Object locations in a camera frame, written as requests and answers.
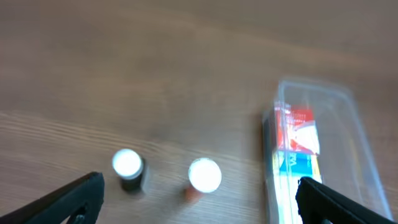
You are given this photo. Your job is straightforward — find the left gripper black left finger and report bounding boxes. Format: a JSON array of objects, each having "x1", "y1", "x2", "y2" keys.
[{"x1": 1, "y1": 172, "x2": 104, "y2": 224}]

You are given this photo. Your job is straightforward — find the red white medicine box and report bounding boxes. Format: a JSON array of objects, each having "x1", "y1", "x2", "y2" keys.
[{"x1": 274, "y1": 104, "x2": 320, "y2": 155}]

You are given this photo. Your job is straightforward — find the blue yellow cough drops box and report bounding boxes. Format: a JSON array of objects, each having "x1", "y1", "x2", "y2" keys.
[{"x1": 272, "y1": 151, "x2": 322, "y2": 224}]

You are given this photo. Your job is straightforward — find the orange pill bottle white cap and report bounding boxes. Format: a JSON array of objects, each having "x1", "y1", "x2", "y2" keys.
[{"x1": 185, "y1": 157, "x2": 222, "y2": 203}]

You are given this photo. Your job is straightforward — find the clear plastic container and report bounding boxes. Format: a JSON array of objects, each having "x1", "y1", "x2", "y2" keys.
[{"x1": 262, "y1": 80, "x2": 392, "y2": 223}]

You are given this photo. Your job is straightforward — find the dark bottle white cap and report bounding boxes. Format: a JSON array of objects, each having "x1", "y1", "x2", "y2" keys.
[{"x1": 112, "y1": 149, "x2": 147, "y2": 194}]

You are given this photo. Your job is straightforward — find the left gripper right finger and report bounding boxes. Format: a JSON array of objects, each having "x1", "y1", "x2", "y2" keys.
[{"x1": 295, "y1": 177, "x2": 395, "y2": 224}]

